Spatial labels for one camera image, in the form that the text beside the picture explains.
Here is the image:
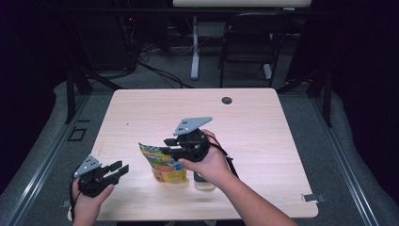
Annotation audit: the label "black folding chair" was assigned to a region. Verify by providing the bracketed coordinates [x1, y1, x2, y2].
[217, 12, 292, 89]

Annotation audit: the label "black metal stand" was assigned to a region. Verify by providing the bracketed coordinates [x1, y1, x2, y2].
[276, 67, 334, 128]
[63, 67, 124, 125]

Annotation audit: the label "yellow green snack packet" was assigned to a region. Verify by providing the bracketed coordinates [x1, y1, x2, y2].
[138, 142, 189, 185]

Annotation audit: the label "dark equipment with red light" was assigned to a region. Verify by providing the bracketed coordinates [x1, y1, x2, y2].
[117, 14, 139, 72]

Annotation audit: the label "aluminium floor rail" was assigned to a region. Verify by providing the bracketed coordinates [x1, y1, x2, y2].
[309, 92, 381, 226]
[4, 93, 92, 226]

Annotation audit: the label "small clear container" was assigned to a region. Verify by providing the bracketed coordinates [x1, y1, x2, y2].
[193, 170, 217, 191]

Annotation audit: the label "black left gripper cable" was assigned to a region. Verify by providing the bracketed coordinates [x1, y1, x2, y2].
[69, 175, 83, 222]

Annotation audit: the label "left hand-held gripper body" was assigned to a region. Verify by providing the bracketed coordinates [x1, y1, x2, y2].
[73, 154, 120, 199]

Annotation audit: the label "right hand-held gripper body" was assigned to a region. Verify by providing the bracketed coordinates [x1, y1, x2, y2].
[168, 116, 214, 164]

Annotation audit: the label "white desk top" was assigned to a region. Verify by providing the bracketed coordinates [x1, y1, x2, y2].
[172, 0, 313, 8]

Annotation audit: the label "person's right hand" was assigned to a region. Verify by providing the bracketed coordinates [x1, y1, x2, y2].
[177, 129, 235, 189]

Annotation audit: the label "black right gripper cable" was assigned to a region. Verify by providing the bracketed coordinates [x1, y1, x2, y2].
[206, 134, 240, 179]

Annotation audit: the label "person's left hand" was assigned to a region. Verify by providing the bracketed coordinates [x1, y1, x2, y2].
[72, 180, 116, 221]

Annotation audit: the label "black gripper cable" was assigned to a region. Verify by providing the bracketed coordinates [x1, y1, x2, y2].
[69, 175, 83, 222]
[206, 134, 240, 179]

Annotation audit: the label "black floor cables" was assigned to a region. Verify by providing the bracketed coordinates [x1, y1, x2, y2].
[136, 46, 194, 89]

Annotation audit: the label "short white desk leg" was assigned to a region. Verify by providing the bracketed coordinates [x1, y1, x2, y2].
[263, 63, 274, 80]

